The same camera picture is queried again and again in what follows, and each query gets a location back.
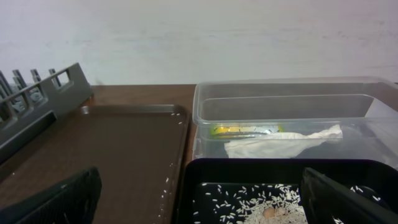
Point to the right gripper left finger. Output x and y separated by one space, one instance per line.
72 200

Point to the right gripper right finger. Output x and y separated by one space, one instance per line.
324 200

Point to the clear plastic waste bin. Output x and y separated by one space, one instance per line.
364 107

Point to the black food waste tray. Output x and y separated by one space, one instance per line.
373 180

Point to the grey dishwasher rack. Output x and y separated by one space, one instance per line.
29 110

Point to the crumpled white paper napkin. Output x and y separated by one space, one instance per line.
281 145

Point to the dark brown serving tray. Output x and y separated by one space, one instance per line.
137 149

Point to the yellow snack wrapper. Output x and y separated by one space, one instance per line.
226 132

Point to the pile of rice and nuts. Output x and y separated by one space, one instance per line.
247 203

